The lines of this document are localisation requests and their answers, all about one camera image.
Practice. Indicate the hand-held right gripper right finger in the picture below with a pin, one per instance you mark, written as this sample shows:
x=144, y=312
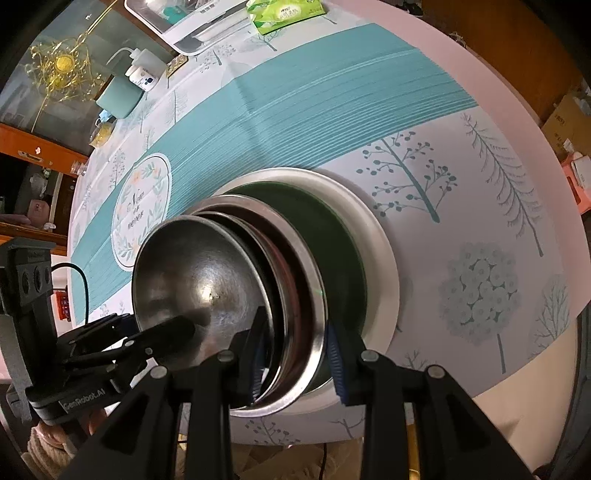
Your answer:
x=334, y=364

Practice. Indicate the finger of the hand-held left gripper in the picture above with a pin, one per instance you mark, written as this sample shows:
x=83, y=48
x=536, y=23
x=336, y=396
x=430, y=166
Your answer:
x=101, y=330
x=171, y=334

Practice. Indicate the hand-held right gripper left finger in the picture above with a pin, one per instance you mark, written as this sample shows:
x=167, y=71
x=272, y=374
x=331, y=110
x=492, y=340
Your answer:
x=256, y=364

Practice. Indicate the large steel bowl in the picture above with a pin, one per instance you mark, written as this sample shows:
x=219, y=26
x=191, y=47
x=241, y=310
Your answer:
x=302, y=369

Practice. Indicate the small steel bowl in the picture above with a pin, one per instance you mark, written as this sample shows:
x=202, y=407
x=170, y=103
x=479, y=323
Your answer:
x=198, y=272
x=272, y=295

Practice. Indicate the green white-rimmed plate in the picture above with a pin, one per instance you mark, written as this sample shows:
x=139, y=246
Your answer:
x=378, y=258

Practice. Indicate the person's left forearm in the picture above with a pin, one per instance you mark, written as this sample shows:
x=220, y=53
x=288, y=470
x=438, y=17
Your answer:
x=41, y=466

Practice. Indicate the person's left hand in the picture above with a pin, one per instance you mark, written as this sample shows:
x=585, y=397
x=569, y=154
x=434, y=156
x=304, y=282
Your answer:
x=51, y=436

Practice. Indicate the red container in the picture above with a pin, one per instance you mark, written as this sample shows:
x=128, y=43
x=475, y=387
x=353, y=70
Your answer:
x=62, y=304

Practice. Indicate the round floral coaster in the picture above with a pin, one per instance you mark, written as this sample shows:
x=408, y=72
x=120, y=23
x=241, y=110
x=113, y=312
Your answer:
x=143, y=203

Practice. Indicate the wooden framed glass door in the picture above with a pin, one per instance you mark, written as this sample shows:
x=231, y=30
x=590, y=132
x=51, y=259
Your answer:
x=27, y=143

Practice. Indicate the blue face mask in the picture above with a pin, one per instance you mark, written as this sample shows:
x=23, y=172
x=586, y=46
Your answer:
x=104, y=117

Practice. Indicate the teal canister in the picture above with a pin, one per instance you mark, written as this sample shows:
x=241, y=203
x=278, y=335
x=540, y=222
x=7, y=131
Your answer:
x=117, y=99

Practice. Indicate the gold door ornament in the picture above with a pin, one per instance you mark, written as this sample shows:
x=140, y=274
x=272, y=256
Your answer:
x=62, y=62

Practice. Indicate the white pill bottle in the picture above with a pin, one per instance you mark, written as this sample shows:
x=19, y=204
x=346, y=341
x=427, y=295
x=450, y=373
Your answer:
x=145, y=79

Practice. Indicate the clear squeeze bottle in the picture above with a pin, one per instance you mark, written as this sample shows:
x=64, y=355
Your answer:
x=150, y=60

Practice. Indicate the gold blister pack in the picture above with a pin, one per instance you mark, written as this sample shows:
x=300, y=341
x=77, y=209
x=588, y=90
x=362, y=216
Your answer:
x=176, y=65

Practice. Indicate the white dish cabinet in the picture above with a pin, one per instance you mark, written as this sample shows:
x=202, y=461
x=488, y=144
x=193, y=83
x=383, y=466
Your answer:
x=203, y=37

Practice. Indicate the orange pink container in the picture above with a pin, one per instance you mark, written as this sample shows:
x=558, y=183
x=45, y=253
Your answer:
x=579, y=184

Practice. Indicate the cardboard box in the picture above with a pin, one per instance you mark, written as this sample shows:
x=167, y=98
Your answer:
x=568, y=124

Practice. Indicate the green tissue pack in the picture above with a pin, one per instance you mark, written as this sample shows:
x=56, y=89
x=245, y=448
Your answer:
x=281, y=14

